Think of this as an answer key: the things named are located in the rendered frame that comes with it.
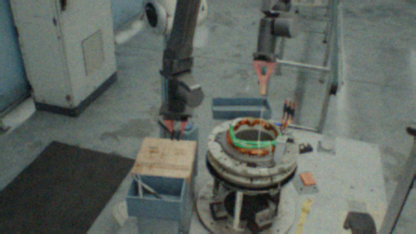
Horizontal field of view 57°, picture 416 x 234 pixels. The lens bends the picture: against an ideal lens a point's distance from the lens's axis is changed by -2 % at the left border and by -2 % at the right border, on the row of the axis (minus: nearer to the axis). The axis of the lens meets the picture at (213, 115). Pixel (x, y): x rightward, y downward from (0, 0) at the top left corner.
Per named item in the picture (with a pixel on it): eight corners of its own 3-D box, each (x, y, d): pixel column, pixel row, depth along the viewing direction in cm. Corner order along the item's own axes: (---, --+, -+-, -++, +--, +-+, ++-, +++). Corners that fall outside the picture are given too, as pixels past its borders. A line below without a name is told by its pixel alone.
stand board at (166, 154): (188, 183, 126) (188, 177, 124) (131, 178, 126) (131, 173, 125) (196, 146, 142) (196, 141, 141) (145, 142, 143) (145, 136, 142)
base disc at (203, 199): (292, 254, 133) (292, 253, 133) (184, 232, 140) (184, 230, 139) (298, 181, 165) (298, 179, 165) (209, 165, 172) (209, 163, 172)
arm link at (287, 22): (279, 6, 126) (265, -7, 120) (309, 6, 118) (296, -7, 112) (268, 40, 126) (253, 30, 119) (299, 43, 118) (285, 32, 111)
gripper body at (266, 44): (278, 59, 127) (279, 36, 125) (272, 59, 117) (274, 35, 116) (258, 58, 129) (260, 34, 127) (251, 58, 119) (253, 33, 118)
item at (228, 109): (260, 149, 186) (267, 97, 170) (265, 163, 177) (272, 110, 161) (208, 149, 184) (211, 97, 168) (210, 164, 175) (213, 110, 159)
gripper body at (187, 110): (191, 120, 118) (192, 98, 114) (159, 117, 118) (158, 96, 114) (194, 109, 123) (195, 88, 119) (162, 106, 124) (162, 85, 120)
